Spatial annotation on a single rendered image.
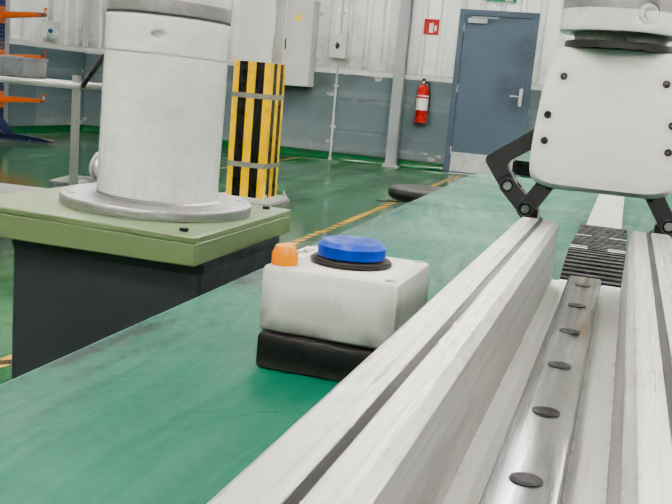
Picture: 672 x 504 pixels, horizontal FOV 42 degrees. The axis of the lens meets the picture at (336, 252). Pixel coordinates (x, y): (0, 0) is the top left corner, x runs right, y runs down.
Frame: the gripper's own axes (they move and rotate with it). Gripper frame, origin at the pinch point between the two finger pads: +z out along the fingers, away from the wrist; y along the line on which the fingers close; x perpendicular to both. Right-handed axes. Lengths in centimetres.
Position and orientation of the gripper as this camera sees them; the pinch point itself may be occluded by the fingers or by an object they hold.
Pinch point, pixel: (589, 262)
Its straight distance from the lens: 66.8
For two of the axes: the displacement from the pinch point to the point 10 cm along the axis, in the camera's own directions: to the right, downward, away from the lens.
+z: -0.9, 9.8, 1.8
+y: -9.4, -1.4, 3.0
